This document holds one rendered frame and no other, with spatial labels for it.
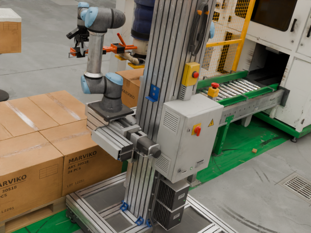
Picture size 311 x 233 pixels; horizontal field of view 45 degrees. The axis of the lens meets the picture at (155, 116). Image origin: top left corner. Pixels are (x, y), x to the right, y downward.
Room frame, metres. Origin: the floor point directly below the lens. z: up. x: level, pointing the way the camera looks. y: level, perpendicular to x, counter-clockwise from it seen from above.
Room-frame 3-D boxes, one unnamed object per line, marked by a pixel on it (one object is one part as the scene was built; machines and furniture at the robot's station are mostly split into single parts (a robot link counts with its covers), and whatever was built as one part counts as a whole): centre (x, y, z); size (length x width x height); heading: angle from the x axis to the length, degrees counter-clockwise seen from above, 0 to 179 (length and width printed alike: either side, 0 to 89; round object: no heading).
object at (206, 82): (4.21, -0.53, 0.60); 1.60 x 0.10 x 0.09; 138
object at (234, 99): (3.85, -0.92, 0.60); 1.60 x 0.10 x 0.09; 138
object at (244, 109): (3.55, -0.72, 0.50); 2.31 x 0.05 x 0.19; 138
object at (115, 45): (2.84, 0.39, 1.25); 0.10 x 0.08 x 0.06; 44
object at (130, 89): (3.17, 0.07, 0.75); 0.60 x 0.40 x 0.40; 136
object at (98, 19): (2.16, 0.42, 1.41); 0.15 x 0.12 x 0.55; 115
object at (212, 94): (3.00, -0.45, 0.50); 0.07 x 0.07 x 1.00; 48
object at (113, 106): (2.21, 0.30, 1.09); 0.15 x 0.15 x 0.10
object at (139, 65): (2.94, 0.14, 1.14); 0.34 x 0.10 x 0.05; 134
